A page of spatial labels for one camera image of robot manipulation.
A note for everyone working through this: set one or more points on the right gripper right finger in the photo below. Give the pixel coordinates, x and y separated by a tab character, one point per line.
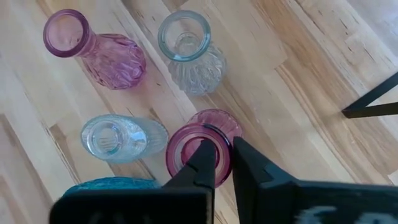
264	193

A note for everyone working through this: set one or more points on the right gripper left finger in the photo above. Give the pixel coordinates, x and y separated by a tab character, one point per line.
192	180

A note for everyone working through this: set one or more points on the pink tall-necked glass vase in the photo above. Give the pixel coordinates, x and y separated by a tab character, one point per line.
214	119

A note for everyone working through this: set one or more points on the teal square glass vase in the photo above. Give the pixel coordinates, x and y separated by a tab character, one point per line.
112	184

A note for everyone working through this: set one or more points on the clear ribbed bulbous glass vase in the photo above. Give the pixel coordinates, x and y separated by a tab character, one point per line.
199	71

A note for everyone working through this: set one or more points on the pink faceted bulbous glass vase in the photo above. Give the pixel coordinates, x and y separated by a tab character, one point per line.
115	62

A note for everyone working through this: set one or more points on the clear ribbed cylinder glass vase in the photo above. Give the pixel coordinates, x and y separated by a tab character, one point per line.
124	140

